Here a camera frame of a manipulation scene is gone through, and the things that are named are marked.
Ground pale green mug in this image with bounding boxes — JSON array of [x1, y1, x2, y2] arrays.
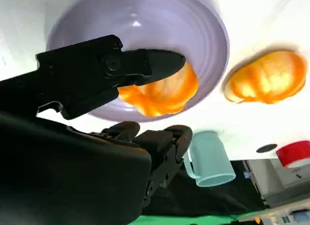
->
[[183, 130, 237, 188]]

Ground black round table grommet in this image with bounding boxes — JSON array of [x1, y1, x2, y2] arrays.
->
[[256, 143, 278, 153]]

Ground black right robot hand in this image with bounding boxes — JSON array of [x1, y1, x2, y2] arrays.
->
[[0, 34, 194, 225]]

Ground grey machine housing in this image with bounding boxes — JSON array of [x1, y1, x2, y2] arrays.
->
[[242, 158, 310, 209]]

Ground orange white toy bread roll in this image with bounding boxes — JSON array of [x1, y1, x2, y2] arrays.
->
[[223, 49, 307, 105], [118, 62, 200, 117]]

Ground red round button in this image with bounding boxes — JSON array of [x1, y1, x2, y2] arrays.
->
[[276, 140, 310, 168]]

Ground green cloth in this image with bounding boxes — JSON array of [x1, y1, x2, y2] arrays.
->
[[137, 207, 244, 225]]

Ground lilac plate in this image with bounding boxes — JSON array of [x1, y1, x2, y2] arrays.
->
[[46, 0, 230, 123]]

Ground black cloth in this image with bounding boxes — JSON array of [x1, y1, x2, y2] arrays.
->
[[142, 159, 266, 218]]

